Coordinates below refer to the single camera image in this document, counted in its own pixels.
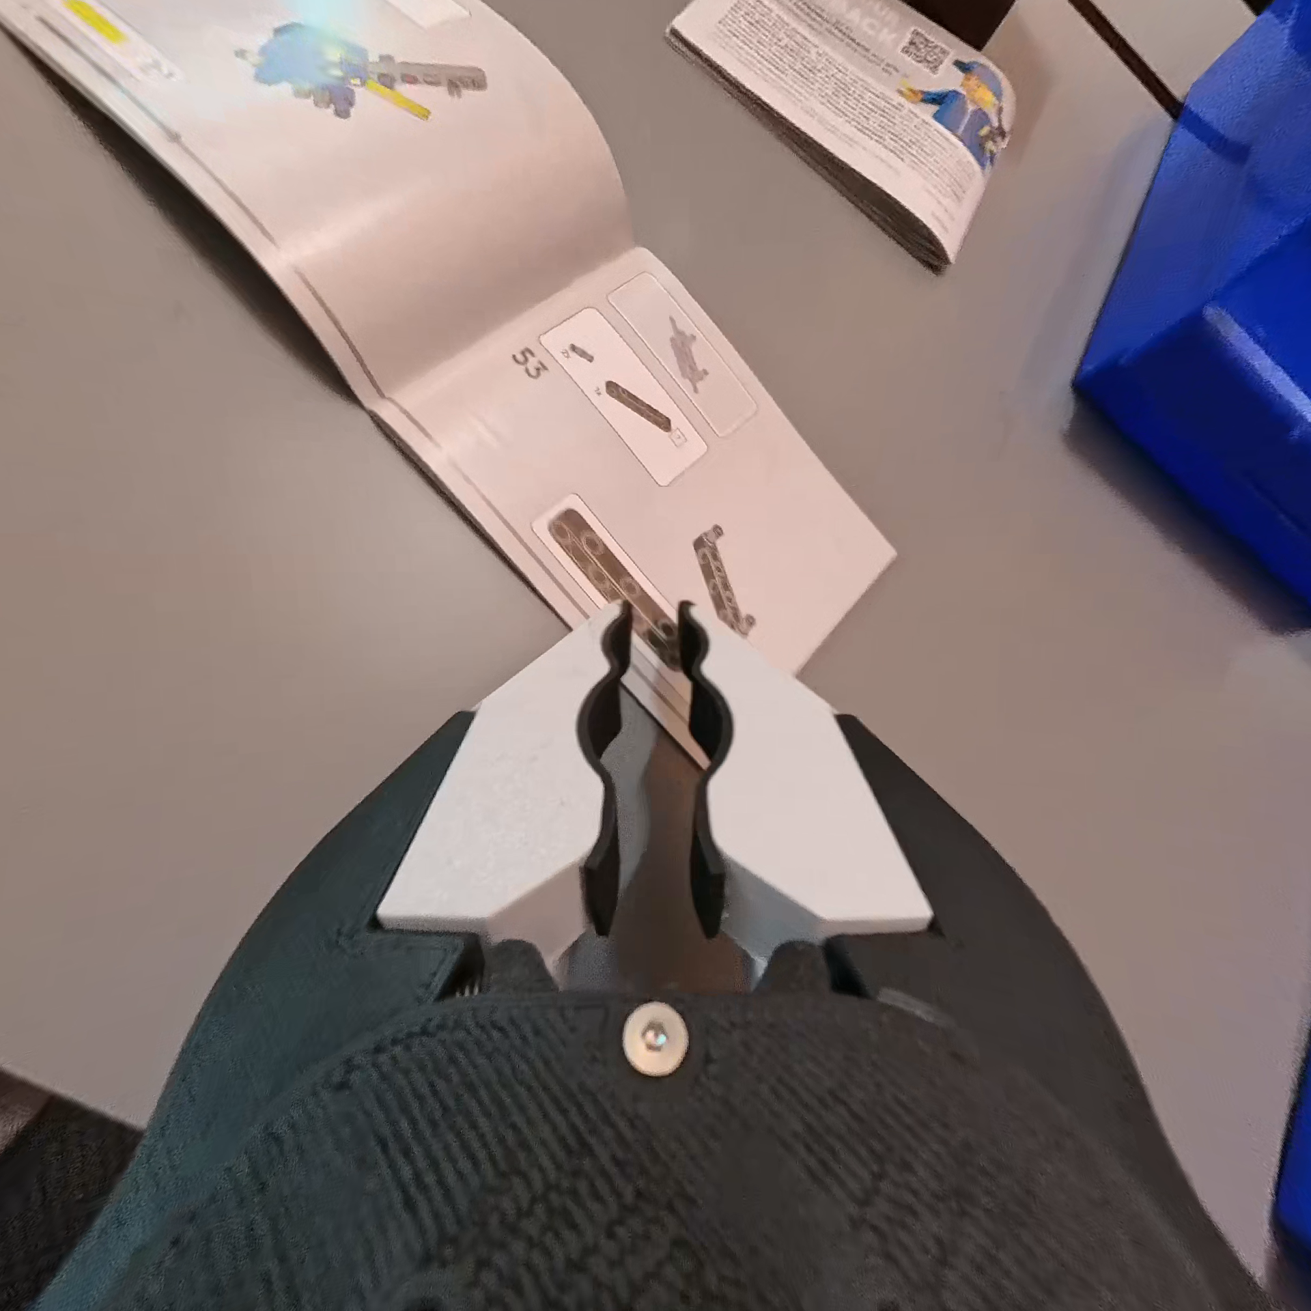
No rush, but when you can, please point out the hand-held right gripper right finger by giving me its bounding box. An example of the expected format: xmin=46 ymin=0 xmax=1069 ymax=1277
xmin=675 ymin=599 xmax=937 ymax=989

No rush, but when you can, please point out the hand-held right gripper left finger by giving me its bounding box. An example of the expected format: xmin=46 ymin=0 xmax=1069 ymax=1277
xmin=375 ymin=599 xmax=636 ymax=989

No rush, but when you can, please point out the toy set box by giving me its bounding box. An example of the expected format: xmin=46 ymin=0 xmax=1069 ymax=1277
xmin=905 ymin=0 xmax=1014 ymax=46

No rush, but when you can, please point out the blue plastic bin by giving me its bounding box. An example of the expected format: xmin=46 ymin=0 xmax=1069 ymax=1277
xmin=1070 ymin=0 xmax=1311 ymax=636

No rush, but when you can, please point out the open instruction booklet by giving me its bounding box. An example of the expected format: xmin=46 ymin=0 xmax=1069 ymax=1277
xmin=0 ymin=0 xmax=899 ymax=771

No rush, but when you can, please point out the thick printed leaflet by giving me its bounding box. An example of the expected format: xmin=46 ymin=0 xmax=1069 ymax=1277
xmin=666 ymin=0 xmax=1018 ymax=277

